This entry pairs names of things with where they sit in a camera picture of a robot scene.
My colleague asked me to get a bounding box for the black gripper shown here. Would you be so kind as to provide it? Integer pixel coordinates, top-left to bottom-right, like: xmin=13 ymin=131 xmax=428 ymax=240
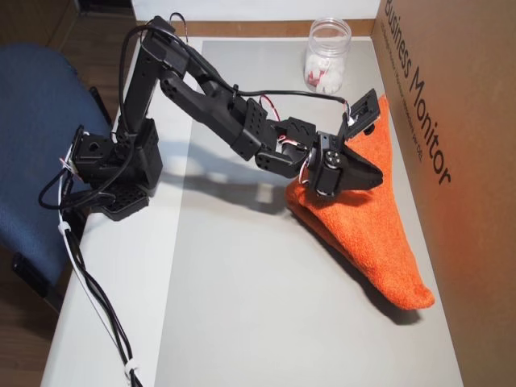
xmin=308 ymin=131 xmax=384 ymax=199

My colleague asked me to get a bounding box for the orange terry towel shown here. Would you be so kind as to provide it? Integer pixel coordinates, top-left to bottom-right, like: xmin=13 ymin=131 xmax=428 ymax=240
xmin=284 ymin=94 xmax=436 ymax=312

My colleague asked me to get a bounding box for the brown cardboard monitor box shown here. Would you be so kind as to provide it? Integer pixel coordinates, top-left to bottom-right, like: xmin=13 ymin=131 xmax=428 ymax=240
xmin=370 ymin=0 xmax=516 ymax=387

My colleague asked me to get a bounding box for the clear plastic jar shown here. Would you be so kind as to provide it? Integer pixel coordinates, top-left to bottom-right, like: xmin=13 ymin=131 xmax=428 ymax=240
xmin=302 ymin=16 xmax=352 ymax=93

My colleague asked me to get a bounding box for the grey table mat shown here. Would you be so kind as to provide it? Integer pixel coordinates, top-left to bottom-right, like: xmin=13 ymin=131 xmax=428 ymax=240
xmin=155 ymin=38 xmax=464 ymax=387

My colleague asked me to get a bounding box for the black grid table clamp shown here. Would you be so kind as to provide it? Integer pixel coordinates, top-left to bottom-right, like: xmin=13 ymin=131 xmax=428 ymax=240
xmin=100 ymin=183 xmax=151 ymax=223

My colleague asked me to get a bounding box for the blue office chair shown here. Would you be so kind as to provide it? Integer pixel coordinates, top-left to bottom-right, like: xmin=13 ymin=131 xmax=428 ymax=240
xmin=0 ymin=43 xmax=116 ymax=311

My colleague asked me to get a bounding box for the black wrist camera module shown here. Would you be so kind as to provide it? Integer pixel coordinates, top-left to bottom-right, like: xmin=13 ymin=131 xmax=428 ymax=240
xmin=337 ymin=89 xmax=382 ymax=142

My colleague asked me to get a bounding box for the black camera cable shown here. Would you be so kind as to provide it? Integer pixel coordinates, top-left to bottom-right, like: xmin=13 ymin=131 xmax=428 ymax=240
xmin=119 ymin=23 xmax=350 ymax=140

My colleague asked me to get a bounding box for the brown wooden back rail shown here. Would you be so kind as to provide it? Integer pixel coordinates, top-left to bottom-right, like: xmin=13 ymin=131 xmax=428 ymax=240
xmin=173 ymin=18 xmax=380 ymax=40

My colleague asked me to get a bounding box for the thin white cable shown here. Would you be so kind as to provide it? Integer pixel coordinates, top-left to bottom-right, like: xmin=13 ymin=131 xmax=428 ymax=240
xmin=58 ymin=173 xmax=136 ymax=364

